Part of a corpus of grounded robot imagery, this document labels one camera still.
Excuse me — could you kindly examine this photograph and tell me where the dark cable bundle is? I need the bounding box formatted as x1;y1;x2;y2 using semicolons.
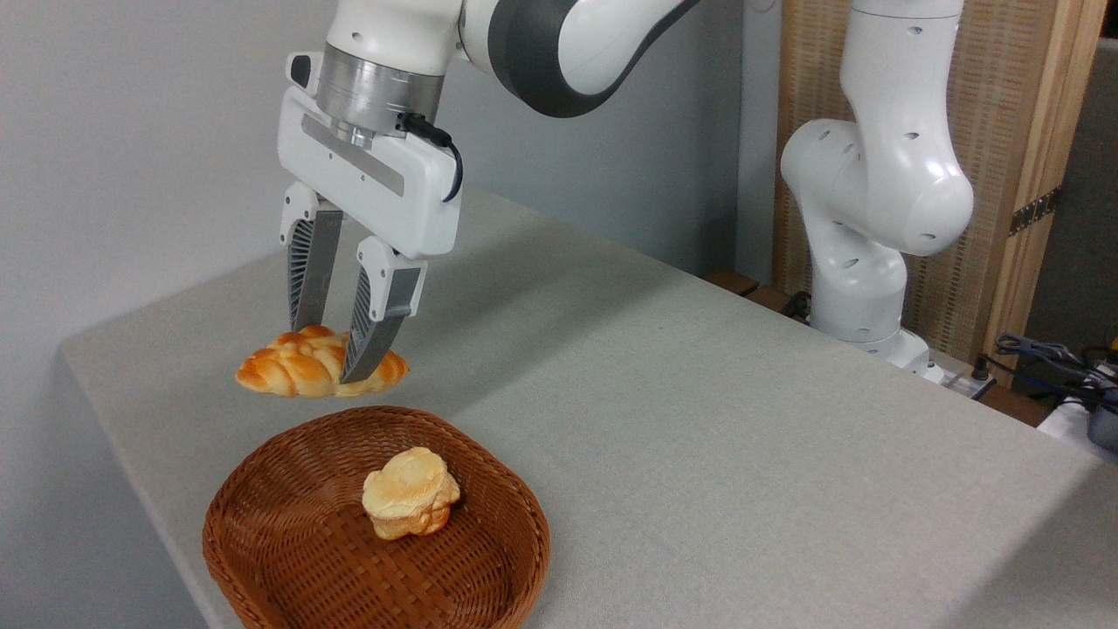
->
983;332;1118;411

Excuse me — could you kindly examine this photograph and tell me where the braided golden bread loaf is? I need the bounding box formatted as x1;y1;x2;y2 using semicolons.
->
236;325;410;399

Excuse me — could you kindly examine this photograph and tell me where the woven wooden folding screen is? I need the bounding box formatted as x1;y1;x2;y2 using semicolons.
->
773;0;1108;385

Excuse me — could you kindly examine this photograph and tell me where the grey tablecloth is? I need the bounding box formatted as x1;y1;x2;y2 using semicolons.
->
59;188;1118;629

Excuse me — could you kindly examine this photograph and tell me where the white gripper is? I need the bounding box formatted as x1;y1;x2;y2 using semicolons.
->
278;52;462;385

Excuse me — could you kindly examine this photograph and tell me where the round pale bread bun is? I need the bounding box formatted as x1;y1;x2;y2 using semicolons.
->
362;447;461;541

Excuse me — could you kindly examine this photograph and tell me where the black screen hinge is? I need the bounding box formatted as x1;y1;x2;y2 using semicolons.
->
1010;186;1063;238

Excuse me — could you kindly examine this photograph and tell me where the brown wicker basket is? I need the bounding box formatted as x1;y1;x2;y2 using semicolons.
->
202;405;552;629

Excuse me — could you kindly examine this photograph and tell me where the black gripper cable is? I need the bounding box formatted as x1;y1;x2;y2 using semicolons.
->
397;114;464;204

